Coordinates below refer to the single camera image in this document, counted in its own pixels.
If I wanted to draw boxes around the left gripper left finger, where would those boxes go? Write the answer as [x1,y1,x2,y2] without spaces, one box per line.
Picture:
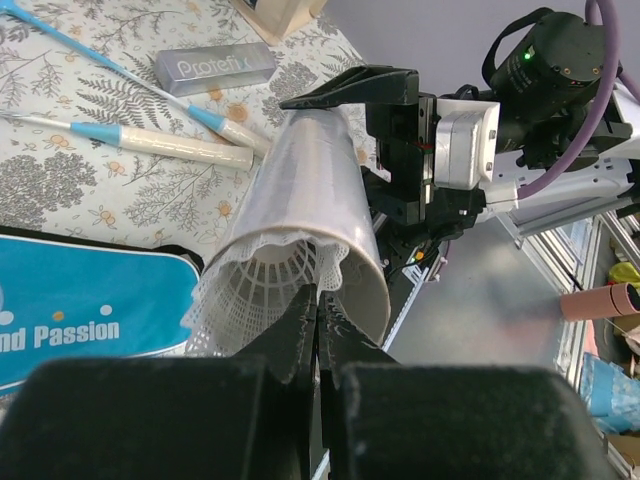
[1,285,317,479]

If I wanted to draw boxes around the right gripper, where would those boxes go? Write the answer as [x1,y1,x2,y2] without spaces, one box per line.
[280,65,480,230]

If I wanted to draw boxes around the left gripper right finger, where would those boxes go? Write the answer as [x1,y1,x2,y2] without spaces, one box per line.
[317,294,613,479]

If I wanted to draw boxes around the white shuttlecock tube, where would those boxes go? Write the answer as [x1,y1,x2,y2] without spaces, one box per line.
[211,109,390,343]

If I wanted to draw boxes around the white shuttlecock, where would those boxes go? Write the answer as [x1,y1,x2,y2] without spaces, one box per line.
[181,231,350,357]

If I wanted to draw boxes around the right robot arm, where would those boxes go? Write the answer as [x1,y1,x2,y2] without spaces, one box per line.
[281,1,639,244]

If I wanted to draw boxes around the right blue badminton racket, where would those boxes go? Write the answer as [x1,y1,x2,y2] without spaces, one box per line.
[1,0,270,157]

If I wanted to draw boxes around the blue badminton racket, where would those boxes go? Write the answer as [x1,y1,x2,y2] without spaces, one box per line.
[1,110,254,171]
[1,0,270,157]

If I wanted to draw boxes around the left blue badminton racket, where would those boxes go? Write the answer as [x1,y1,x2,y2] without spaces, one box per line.
[1,110,254,171]

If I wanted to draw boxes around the beige canvas tote bag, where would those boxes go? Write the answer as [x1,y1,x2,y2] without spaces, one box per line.
[230,0,327,46]

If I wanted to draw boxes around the floral table mat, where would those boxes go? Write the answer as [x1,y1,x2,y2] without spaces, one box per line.
[0,0,381,251]

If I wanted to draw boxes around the blue racket cover bag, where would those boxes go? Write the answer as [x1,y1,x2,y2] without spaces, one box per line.
[1,227,204,396]

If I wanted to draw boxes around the pink cardboard tube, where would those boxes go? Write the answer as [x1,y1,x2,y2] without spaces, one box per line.
[560,283,639,322]

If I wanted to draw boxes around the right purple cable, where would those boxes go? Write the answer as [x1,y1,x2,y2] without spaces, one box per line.
[484,0,624,206]

